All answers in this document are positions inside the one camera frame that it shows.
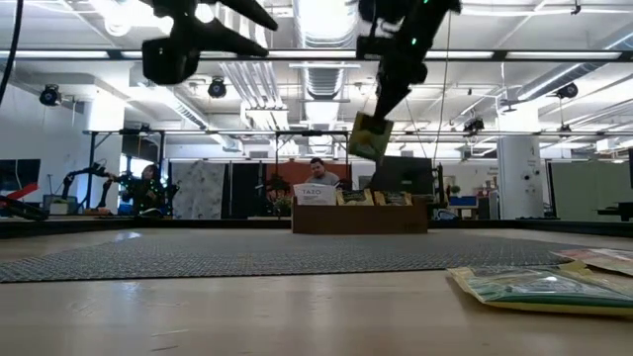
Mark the white orange Tazo tea packet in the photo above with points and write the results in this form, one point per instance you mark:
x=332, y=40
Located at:
x=315, y=195
x=603, y=259

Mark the red black clamp tool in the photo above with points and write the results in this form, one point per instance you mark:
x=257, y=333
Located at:
x=22, y=190

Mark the black aluminium table frame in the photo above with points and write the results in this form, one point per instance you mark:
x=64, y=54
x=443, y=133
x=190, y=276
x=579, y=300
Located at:
x=49, y=226

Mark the black ceiling spotlight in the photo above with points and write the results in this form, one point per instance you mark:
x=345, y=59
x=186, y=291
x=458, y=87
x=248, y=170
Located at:
x=568, y=90
x=474, y=124
x=216, y=88
x=49, y=95

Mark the black overhead beam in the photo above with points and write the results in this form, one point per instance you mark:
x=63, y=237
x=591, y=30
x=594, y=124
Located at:
x=544, y=55

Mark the brown wooden tea organizer box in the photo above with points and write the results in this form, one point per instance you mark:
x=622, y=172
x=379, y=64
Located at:
x=356, y=220

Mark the black curtain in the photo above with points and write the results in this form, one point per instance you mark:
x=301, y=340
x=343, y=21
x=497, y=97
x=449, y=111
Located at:
x=244, y=190

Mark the orange partition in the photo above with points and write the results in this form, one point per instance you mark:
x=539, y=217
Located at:
x=292, y=173

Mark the white patterned curtain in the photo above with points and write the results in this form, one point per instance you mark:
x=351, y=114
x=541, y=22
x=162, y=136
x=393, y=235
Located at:
x=198, y=190

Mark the black wall screen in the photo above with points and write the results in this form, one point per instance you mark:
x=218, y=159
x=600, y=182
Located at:
x=20, y=170

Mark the orange peach tea packet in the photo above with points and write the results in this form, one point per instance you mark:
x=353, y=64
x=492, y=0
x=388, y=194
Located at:
x=393, y=199

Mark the black background robot arm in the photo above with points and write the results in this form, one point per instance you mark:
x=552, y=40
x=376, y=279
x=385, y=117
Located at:
x=81, y=173

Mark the person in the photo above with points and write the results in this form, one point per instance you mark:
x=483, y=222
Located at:
x=322, y=175
x=146, y=193

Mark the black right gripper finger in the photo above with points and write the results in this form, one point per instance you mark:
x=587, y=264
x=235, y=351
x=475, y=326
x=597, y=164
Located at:
x=387, y=91
x=399, y=91

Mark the black background rack frame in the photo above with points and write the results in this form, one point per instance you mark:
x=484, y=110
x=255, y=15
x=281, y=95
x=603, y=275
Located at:
x=198, y=132

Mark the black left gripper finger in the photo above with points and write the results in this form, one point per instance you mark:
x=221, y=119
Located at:
x=237, y=44
x=252, y=12

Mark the black monitor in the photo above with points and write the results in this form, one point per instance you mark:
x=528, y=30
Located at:
x=410, y=175

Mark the blue bin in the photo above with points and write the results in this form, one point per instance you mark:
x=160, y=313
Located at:
x=462, y=202

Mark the white round column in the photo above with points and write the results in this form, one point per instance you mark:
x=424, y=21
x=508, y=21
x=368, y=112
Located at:
x=519, y=178

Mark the grey partition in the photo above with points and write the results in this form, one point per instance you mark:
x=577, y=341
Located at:
x=588, y=190

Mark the black background desk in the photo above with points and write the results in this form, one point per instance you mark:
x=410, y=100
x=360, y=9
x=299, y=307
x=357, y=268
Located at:
x=618, y=210

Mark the small green background plant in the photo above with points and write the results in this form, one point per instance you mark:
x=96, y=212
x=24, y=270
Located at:
x=282, y=204

